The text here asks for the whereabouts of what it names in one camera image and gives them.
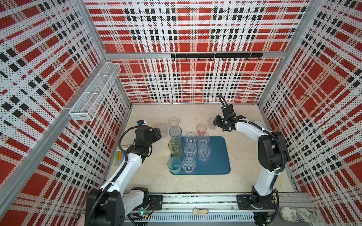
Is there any frosted clear cup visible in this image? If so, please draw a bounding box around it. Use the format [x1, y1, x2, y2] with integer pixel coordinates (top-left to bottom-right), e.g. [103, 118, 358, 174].
[157, 123, 168, 139]

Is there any blue textured plastic cup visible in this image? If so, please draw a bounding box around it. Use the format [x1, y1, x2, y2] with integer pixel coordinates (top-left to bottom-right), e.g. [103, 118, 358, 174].
[169, 126, 183, 140]

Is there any yellow plastic cup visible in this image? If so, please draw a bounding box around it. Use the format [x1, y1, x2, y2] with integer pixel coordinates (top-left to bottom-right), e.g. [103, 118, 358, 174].
[168, 138, 183, 158]

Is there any pink plastic cup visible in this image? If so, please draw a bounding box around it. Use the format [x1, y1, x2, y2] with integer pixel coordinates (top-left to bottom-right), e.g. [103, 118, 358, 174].
[196, 123, 207, 137]

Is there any green textured plastic cup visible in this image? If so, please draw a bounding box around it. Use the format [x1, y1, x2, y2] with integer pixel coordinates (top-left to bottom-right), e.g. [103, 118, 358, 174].
[167, 156, 182, 174]

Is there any clear faceted cup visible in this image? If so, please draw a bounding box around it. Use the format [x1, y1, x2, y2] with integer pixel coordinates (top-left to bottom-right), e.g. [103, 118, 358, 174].
[184, 132, 198, 145]
[184, 143, 198, 158]

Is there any clear cup row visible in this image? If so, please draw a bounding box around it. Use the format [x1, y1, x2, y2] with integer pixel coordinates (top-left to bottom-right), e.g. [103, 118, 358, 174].
[182, 157, 196, 174]

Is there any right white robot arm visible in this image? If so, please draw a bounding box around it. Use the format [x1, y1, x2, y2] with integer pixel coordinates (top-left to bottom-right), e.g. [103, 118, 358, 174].
[213, 103, 289, 210]

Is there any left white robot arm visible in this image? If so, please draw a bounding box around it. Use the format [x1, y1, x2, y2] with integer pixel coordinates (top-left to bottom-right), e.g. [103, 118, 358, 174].
[84, 120, 162, 226]

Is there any teal plastic tray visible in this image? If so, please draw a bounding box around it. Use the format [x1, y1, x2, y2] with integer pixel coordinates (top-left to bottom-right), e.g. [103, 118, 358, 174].
[173, 136, 231, 175]

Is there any colourful marker pack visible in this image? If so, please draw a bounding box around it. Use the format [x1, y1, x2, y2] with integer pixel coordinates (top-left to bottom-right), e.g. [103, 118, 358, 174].
[113, 150, 124, 167]

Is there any white alarm clock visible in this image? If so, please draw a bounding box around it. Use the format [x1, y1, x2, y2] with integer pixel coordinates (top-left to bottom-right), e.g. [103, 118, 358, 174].
[254, 121, 266, 130]

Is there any crumpled white cloth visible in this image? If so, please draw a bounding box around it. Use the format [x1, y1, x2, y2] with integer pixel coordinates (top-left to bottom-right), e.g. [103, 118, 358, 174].
[280, 207, 317, 223]

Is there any white wire mesh basket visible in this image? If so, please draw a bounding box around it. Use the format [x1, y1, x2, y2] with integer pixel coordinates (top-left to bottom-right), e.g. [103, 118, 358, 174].
[69, 62, 120, 121]

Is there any black hook rail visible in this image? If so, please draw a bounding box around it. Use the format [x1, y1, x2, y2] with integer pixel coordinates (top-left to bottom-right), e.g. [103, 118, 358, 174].
[171, 53, 264, 59]

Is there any beige small object on rail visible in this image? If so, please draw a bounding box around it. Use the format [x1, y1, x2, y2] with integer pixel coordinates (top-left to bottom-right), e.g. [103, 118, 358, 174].
[192, 208, 209, 216]

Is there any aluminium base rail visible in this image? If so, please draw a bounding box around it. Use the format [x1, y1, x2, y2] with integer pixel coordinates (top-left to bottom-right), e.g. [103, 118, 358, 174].
[126, 192, 318, 226]

